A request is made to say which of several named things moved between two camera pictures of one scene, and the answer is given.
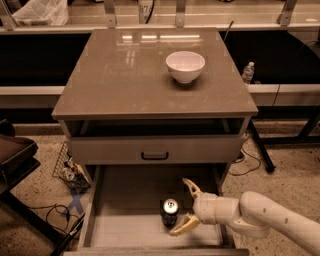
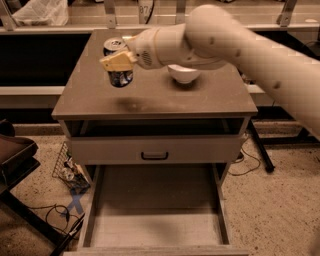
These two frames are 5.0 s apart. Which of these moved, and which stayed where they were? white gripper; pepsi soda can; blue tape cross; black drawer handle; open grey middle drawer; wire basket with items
Moved: white gripper; pepsi soda can
Stayed: open grey middle drawer; blue tape cross; wire basket with items; black drawer handle
